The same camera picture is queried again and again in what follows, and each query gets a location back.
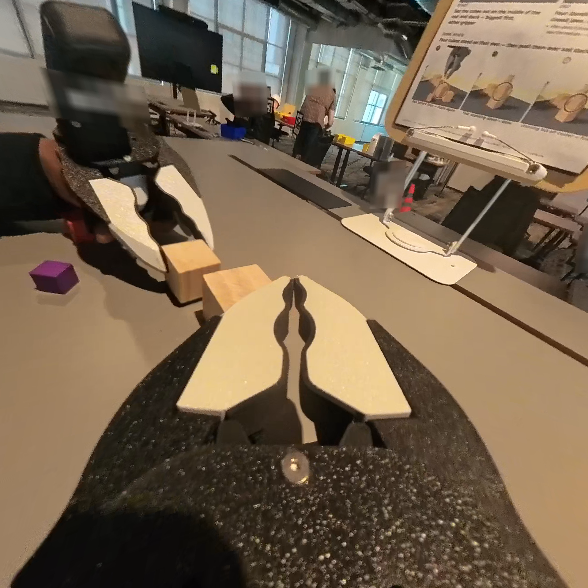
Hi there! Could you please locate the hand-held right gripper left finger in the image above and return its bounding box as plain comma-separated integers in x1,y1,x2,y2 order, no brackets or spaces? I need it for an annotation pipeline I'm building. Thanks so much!
176,276,295,420

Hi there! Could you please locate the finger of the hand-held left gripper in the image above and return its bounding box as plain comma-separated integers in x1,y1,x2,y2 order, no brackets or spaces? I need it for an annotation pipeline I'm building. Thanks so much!
154,164,216,251
89,178,168,283

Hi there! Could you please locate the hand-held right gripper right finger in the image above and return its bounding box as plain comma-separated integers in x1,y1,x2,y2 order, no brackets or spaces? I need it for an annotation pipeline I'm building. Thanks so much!
294,275,413,422

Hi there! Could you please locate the large wooden cube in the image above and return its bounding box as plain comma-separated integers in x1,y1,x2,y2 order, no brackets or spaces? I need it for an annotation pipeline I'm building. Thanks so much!
201,264,273,321

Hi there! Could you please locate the medium wooden cube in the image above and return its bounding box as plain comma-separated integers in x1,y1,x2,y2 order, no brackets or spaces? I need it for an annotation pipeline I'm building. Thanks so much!
161,239,222,304

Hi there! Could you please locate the purple cube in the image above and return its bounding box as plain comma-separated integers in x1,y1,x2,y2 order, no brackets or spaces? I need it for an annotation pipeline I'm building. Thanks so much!
29,260,80,295

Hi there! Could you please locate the person's left hand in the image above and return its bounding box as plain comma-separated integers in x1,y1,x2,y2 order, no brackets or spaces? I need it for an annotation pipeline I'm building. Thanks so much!
37,137,116,245

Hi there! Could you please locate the black table panel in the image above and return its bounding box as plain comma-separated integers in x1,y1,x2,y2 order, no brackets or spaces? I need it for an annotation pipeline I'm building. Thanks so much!
229,154,353,210

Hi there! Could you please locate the black cloth cover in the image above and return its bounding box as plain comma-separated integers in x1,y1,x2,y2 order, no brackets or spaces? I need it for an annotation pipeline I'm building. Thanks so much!
442,183,542,257

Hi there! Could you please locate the black wall screen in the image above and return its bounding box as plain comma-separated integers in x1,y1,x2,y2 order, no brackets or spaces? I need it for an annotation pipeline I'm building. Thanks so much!
132,1,224,94

